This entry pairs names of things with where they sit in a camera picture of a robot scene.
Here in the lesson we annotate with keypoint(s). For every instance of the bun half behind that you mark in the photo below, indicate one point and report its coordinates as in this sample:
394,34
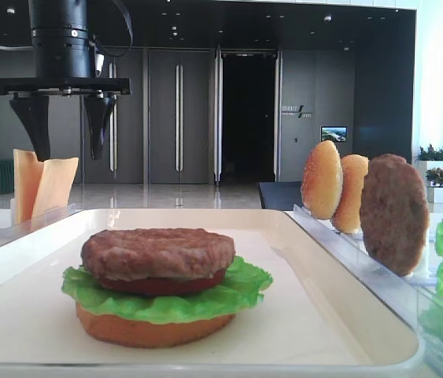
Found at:
346,218

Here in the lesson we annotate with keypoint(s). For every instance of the right clear acrylic rack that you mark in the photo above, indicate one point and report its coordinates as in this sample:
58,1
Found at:
412,298

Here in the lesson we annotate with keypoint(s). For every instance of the cream rectangular tray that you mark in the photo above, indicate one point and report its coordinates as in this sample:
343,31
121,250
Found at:
287,307

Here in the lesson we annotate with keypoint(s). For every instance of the standing meat patty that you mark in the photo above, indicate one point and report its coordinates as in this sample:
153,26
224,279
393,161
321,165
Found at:
394,214

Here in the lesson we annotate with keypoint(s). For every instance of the sesame bun top front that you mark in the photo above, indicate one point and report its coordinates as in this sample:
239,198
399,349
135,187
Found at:
322,181

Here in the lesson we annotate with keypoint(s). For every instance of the white potted plant box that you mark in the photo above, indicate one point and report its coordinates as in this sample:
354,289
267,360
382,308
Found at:
430,166

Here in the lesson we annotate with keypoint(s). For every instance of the left clear acrylic rack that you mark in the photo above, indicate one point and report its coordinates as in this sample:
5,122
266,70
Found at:
28,220

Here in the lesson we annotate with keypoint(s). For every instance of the wall mounted screen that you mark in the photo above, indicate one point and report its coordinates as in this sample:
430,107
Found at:
334,134

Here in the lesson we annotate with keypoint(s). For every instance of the green lettuce on burger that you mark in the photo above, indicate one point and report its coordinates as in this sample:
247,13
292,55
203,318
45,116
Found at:
240,289

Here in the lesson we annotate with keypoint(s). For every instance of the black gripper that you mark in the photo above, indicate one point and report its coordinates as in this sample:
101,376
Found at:
64,58

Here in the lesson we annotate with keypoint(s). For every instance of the bottom bun on tray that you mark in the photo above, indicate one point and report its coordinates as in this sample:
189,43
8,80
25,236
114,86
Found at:
113,329

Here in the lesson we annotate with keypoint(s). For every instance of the meat patty on burger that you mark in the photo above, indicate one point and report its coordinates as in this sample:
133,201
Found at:
184,253

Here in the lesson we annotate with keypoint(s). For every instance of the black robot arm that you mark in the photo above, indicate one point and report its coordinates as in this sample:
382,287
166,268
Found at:
61,14

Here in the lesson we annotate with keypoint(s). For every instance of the clear acrylic rack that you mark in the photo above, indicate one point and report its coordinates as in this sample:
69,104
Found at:
28,220
412,298

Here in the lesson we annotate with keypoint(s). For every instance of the orange cheese slice front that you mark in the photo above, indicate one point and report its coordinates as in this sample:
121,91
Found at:
55,185

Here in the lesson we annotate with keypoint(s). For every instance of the tomato slice in burger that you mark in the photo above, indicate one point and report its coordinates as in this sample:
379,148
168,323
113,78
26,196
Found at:
154,287

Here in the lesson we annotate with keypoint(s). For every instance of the orange cheese slice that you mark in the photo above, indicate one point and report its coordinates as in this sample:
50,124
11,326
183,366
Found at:
27,174
55,185

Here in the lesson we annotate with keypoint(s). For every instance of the orange cheese slice back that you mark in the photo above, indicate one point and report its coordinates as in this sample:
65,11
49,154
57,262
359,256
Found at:
27,174

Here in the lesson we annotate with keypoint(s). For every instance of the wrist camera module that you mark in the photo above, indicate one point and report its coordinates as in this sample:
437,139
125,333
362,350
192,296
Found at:
99,57

